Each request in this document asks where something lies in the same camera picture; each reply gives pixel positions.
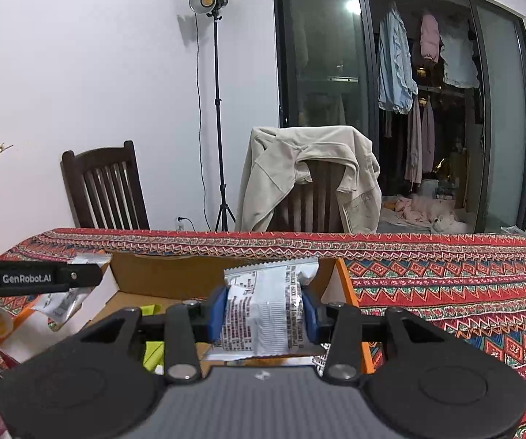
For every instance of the black-framed sliding glass door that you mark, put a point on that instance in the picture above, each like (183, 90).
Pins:
(322, 55)

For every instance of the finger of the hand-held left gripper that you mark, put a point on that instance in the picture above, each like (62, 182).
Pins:
(30, 278)

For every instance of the silver snack packet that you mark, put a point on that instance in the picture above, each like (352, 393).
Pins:
(62, 306)
(267, 315)

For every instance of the mauve hanging garment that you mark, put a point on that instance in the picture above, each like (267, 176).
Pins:
(413, 141)
(428, 137)

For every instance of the pink hanging garment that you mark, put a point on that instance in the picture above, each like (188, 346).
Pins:
(430, 36)

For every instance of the yellow-green snack packet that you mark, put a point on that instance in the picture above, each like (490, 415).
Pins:
(154, 354)

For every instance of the pale crumpled cloth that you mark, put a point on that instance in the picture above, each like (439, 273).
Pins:
(513, 230)

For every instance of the white wall outlet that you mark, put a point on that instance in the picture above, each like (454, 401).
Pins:
(180, 225)

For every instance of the beige jacket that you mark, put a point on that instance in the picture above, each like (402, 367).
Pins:
(276, 164)

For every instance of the white dog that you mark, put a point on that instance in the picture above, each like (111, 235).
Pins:
(448, 224)

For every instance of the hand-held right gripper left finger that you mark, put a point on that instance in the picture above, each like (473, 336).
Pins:
(219, 315)

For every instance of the studio light on stand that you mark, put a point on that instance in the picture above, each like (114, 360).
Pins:
(217, 100)

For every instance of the brown wooden chair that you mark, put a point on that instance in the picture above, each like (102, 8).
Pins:
(313, 201)

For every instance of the dark wooden chair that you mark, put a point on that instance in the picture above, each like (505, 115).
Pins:
(103, 183)

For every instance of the light blue hanging shirt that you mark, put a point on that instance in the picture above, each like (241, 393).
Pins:
(395, 68)

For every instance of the pink blanket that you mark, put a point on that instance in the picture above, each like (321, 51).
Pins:
(416, 208)

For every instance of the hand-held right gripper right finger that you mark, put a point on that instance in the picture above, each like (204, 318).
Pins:
(311, 318)

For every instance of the orange-edged cardboard box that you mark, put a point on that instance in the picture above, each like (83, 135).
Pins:
(162, 274)

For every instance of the white hanging top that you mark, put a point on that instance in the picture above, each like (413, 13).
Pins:
(459, 59)

